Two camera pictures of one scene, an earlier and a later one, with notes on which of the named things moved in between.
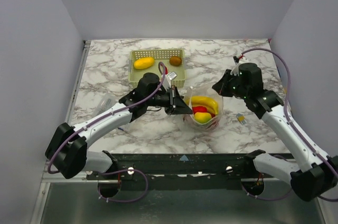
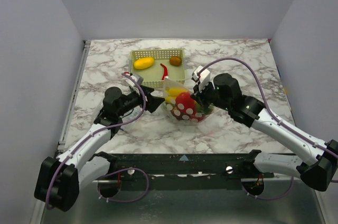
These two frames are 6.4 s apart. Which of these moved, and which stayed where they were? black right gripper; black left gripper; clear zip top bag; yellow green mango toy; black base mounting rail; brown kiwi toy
Moved: black left gripper; black right gripper; yellow green mango toy; clear zip top bag
Stayed: brown kiwi toy; black base mounting rail
